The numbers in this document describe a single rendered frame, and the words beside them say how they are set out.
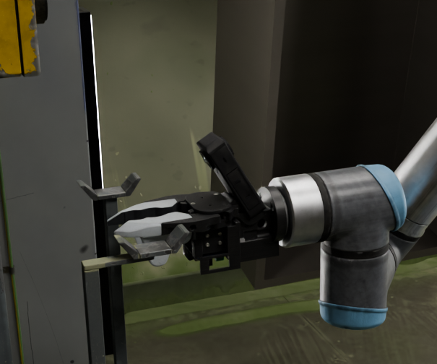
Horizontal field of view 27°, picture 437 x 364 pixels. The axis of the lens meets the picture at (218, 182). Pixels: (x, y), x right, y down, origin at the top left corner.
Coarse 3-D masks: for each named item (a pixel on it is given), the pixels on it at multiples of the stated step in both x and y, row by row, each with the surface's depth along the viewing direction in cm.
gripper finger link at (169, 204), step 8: (168, 200) 113; (128, 208) 110; (136, 208) 110; (144, 208) 110; (152, 208) 111; (160, 208) 110; (168, 208) 111; (176, 208) 112; (120, 216) 109; (128, 216) 110; (136, 216) 110; (144, 216) 110; (152, 216) 111; (112, 224) 109; (120, 224) 110; (136, 240) 112
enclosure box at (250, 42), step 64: (256, 0) 205; (320, 0) 240; (384, 0) 247; (256, 64) 211; (320, 64) 250; (384, 64) 258; (256, 128) 217; (320, 128) 261; (384, 128) 269; (256, 192) 223; (320, 256) 249
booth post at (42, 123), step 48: (48, 0) 143; (48, 48) 145; (0, 96) 145; (48, 96) 148; (0, 144) 147; (48, 144) 150; (0, 192) 150; (48, 192) 153; (0, 240) 152; (48, 240) 155; (48, 288) 158; (48, 336) 161
